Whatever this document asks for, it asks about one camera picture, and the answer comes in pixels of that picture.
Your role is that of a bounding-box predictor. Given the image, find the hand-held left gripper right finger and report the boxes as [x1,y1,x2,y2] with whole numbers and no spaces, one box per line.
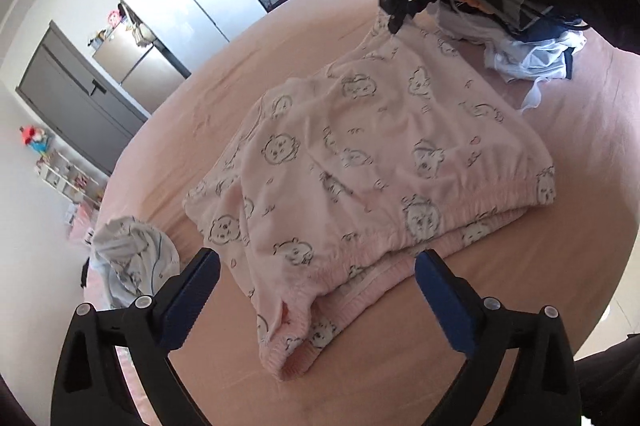
[414,248,583,426]

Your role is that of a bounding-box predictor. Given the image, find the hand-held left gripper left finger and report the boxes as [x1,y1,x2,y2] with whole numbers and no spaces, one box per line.
[50,247,222,426]

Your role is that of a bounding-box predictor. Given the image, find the white blue-trimmed pajama top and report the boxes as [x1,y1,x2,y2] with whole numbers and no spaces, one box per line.
[91,216,181,313]

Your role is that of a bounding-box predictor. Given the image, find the white and navy clothes pile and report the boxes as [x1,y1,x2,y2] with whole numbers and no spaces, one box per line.
[435,0,588,114]

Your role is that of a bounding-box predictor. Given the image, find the pink bear print pajama pants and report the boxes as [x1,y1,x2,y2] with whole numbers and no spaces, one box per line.
[182,13,557,382]

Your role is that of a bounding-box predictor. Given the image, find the white shelf rack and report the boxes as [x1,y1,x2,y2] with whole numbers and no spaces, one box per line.
[35,151,106,212]

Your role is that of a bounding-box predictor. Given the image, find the person's leg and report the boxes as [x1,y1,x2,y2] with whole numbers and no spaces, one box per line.
[572,338,640,426]

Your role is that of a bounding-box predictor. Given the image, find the red and blue plush toy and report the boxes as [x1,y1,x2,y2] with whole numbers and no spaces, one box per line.
[19,125,53,157]

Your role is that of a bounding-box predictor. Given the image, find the grey door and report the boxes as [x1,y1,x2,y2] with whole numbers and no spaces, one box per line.
[15,20,151,177]

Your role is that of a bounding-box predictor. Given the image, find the silver refrigerator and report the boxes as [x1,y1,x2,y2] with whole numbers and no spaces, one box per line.
[90,26,193,114]

